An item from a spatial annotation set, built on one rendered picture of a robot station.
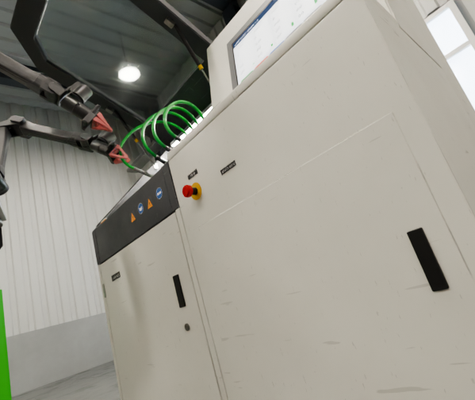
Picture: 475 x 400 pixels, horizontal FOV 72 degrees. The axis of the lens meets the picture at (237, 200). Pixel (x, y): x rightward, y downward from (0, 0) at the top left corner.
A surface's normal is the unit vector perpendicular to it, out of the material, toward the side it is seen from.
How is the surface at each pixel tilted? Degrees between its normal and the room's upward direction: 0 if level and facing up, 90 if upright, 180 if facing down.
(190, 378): 90
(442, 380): 90
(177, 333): 90
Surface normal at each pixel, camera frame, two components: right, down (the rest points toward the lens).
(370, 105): -0.71, 0.01
